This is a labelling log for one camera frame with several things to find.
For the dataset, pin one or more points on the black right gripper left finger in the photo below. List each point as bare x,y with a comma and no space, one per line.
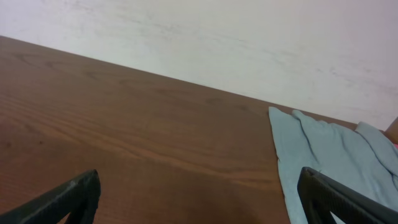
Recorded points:
76,200

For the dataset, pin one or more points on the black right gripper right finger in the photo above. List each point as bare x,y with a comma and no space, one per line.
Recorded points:
323,199

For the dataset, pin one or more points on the light blue t-shirt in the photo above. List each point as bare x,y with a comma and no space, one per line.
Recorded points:
362,159

